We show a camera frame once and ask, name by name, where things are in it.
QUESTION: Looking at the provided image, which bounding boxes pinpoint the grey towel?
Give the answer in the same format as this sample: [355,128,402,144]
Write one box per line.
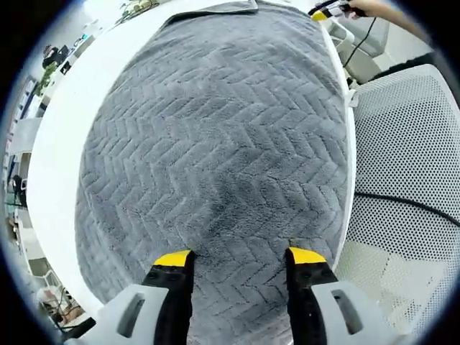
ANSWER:
[73,0,359,345]

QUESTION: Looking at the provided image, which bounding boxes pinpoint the person's right hand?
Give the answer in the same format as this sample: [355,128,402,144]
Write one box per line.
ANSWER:
[344,0,375,19]

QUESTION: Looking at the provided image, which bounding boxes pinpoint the mesh office chair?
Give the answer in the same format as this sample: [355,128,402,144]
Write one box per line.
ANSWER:
[333,63,460,337]

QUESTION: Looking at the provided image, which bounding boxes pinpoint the small potted plant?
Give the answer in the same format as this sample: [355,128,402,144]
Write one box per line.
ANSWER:
[34,63,59,97]

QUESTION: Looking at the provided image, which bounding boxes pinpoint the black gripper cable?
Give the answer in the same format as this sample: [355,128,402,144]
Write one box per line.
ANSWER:
[354,191,460,228]
[342,16,379,70]

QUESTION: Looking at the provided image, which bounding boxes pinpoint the white chair frame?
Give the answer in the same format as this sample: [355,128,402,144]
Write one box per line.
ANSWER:
[328,17,393,84]

